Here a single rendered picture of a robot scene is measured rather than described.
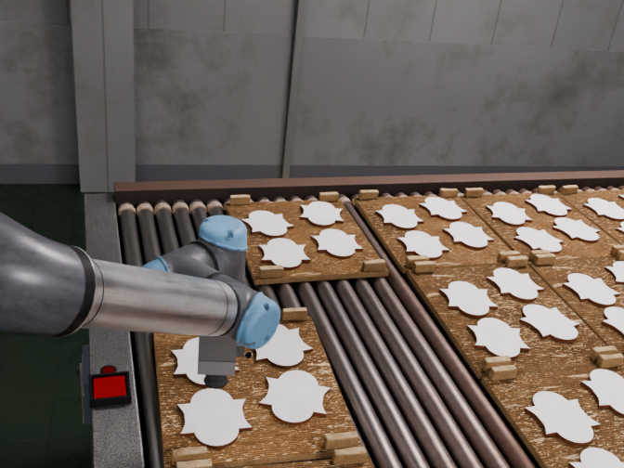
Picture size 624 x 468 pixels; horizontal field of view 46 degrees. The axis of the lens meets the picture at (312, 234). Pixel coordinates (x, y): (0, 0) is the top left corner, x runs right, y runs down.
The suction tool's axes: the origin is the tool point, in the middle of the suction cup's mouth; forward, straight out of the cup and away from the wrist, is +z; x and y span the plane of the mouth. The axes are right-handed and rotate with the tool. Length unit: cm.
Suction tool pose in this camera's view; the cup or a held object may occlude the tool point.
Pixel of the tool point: (215, 380)
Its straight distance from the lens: 132.8
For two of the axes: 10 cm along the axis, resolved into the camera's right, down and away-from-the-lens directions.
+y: -0.7, -4.9, 8.7
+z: -1.0, 8.7, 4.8
